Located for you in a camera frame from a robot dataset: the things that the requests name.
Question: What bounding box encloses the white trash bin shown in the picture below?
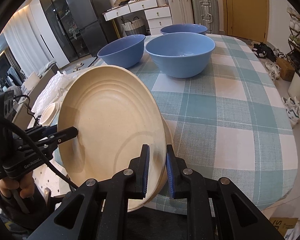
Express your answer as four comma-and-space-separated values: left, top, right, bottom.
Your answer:
287, 68, 300, 102

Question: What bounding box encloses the brown cardboard box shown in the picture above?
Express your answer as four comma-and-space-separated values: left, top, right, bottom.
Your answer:
275, 57, 296, 82

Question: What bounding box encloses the blue bowl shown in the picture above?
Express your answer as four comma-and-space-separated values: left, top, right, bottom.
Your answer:
97, 34, 146, 69
160, 24, 209, 36
145, 33, 216, 79

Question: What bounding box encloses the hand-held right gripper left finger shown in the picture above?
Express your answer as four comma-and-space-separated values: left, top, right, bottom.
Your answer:
32, 144, 150, 240

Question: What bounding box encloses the black cable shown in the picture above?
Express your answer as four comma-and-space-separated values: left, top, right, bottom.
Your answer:
0, 110, 79, 190

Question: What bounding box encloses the dark grey fridge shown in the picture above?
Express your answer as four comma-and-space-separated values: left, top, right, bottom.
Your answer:
65, 0, 109, 57

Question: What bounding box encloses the flat cardboard box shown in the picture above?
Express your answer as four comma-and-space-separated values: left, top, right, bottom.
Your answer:
268, 216, 299, 238

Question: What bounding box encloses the dark glass cabinet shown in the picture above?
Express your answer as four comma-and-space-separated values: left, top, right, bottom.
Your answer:
37, 0, 83, 63

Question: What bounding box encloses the woven laundry basket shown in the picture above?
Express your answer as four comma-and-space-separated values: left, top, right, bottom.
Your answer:
121, 17, 147, 37

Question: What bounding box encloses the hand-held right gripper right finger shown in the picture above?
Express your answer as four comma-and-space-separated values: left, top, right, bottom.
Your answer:
166, 144, 287, 240

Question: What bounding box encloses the wooden door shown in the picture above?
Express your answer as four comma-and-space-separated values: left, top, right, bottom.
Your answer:
222, 0, 269, 37

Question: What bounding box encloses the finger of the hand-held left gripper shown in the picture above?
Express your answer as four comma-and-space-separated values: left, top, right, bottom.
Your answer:
17, 126, 79, 153
24, 125, 58, 137

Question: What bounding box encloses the white dressing table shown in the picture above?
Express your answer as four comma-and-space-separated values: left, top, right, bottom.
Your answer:
102, 0, 169, 38

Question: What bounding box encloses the white drawer unit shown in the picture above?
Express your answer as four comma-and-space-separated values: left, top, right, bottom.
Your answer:
144, 6, 173, 36

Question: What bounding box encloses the cream suitcase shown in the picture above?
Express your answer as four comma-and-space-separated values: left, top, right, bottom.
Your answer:
167, 0, 194, 26

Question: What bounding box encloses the teal checked tablecloth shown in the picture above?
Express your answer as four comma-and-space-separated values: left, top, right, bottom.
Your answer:
89, 33, 299, 211

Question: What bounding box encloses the silver suitcase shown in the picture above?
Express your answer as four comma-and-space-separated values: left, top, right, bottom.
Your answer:
191, 0, 219, 34

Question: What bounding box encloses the pile of black sandals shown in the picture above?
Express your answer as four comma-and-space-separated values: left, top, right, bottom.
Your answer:
252, 42, 277, 62

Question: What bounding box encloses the cream plate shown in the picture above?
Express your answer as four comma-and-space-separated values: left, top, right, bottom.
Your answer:
57, 65, 167, 213

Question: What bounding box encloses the group of racked sneakers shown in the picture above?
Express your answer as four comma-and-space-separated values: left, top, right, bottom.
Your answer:
286, 5, 300, 63

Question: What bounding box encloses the pair of white green sneakers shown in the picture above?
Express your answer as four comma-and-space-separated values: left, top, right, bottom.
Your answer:
281, 96, 300, 128

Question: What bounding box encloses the white curtain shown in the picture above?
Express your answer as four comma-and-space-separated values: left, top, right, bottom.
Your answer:
2, 17, 58, 81

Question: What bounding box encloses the person's left hand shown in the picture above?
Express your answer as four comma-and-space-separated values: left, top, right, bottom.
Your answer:
0, 170, 37, 206

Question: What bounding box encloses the bubble wrap sheet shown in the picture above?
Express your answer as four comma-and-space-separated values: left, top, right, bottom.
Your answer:
31, 71, 76, 113

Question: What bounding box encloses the stack of small cream bowls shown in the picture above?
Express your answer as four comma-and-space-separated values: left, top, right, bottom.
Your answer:
40, 102, 62, 126

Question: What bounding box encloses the pair of white grey sneakers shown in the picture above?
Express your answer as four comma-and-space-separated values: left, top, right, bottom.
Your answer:
265, 61, 281, 81

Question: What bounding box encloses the white wardrobe panel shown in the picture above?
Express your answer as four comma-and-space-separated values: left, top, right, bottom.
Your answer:
27, 0, 71, 67

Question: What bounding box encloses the metal shoe rack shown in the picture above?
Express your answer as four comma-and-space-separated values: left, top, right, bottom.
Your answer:
286, 4, 300, 63

